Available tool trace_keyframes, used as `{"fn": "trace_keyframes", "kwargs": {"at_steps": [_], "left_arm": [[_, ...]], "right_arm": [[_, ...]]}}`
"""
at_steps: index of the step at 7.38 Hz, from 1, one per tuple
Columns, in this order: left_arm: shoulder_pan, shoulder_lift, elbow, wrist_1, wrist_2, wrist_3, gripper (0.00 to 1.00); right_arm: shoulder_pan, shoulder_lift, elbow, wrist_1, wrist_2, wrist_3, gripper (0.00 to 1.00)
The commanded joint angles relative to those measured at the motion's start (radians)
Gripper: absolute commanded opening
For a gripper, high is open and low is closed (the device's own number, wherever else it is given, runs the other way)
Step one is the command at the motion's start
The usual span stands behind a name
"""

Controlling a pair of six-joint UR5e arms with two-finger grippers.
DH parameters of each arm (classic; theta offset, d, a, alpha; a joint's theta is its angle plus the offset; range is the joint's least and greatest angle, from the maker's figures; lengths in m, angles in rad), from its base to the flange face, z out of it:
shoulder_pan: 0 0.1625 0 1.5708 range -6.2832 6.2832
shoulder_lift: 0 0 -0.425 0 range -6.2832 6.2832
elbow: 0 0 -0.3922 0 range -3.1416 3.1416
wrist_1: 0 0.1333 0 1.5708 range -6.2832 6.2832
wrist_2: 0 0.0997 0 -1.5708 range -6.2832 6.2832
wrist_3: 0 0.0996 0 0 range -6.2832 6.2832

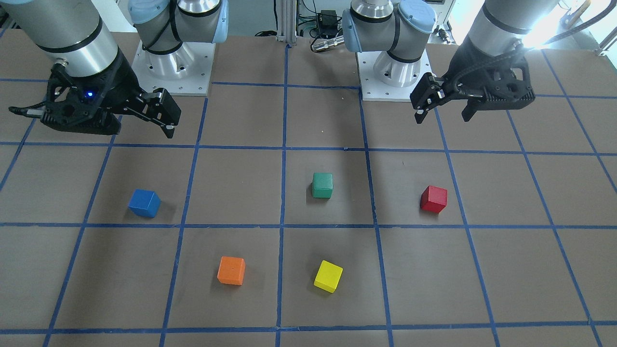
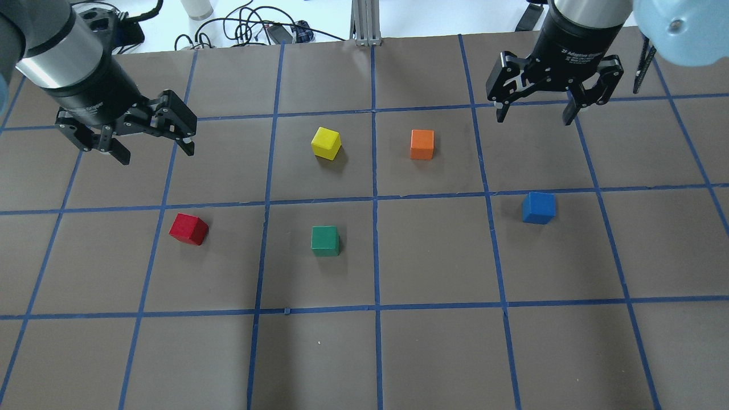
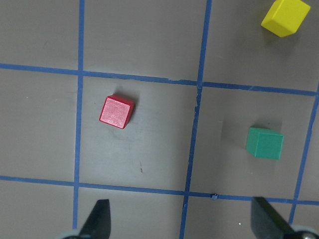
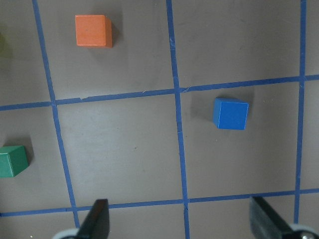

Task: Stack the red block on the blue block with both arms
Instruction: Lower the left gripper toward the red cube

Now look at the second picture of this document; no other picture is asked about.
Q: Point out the orange wooden block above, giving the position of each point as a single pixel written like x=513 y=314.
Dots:
x=422 y=144

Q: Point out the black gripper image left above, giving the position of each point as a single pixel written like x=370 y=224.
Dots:
x=95 y=90

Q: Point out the yellow wooden block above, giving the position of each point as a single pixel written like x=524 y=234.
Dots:
x=326 y=143

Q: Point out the green wooden block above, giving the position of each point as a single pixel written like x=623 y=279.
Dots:
x=325 y=241

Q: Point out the white cylindrical cup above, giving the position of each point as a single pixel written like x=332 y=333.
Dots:
x=197 y=10

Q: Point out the red wooden block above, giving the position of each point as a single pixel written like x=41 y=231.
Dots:
x=189 y=229

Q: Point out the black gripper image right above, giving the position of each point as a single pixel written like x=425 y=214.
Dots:
x=572 y=41

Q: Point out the brown paper mat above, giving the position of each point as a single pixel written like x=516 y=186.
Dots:
x=441 y=297

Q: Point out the aluminium extrusion post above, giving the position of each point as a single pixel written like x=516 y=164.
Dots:
x=365 y=23

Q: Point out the black power adapter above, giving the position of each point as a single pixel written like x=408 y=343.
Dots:
x=530 y=17

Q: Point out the blue wooden block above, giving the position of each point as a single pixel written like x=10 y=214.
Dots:
x=539 y=208

